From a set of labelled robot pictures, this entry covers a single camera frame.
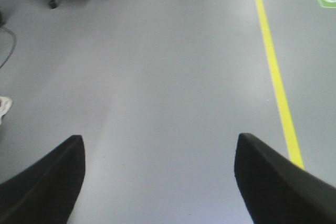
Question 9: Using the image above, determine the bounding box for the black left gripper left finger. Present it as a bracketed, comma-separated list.
[1, 135, 86, 223]

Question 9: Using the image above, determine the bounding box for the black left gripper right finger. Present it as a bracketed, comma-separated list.
[234, 133, 335, 223]

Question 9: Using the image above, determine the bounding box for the white shoe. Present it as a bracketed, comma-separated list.
[0, 96, 13, 124]

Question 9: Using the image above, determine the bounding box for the black floor cable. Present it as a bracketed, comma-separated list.
[0, 26, 17, 69]

